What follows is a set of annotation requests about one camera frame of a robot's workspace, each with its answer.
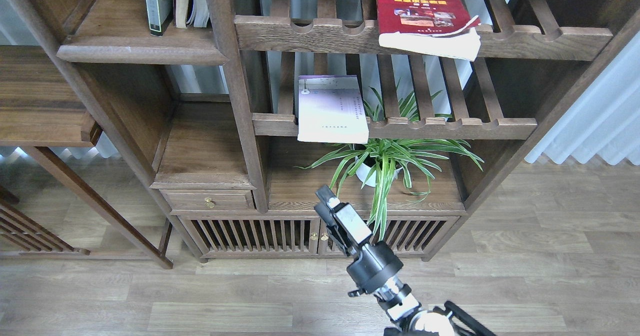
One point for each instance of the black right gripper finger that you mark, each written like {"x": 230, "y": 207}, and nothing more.
{"x": 327, "y": 197}
{"x": 341, "y": 226}

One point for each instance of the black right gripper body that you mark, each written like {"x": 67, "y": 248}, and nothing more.
{"x": 371, "y": 269}

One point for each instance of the red cover book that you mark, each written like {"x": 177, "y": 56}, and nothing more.
{"x": 434, "y": 27}

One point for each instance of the green and grey book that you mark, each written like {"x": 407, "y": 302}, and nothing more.
{"x": 159, "y": 15}

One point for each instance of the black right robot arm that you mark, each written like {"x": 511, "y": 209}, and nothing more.
{"x": 409, "y": 318}

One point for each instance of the upright books on shelf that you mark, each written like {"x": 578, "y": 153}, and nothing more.
{"x": 191, "y": 12}

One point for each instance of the white plant pot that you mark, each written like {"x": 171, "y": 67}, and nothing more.
{"x": 366, "y": 171}

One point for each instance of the green spider plant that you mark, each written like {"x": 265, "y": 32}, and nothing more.
{"x": 420, "y": 153}

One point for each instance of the pale lavender book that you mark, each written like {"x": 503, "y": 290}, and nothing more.
{"x": 330, "y": 109}

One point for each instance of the dark wooden bookshelf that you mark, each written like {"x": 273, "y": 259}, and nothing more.
{"x": 209, "y": 112}

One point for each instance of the brass drawer knob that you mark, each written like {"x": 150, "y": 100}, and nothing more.
{"x": 210, "y": 203}

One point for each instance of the white curtain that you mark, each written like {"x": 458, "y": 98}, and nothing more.
{"x": 604, "y": 122}

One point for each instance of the wooden side furniture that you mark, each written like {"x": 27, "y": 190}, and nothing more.
{"x": 35, "y": 241}

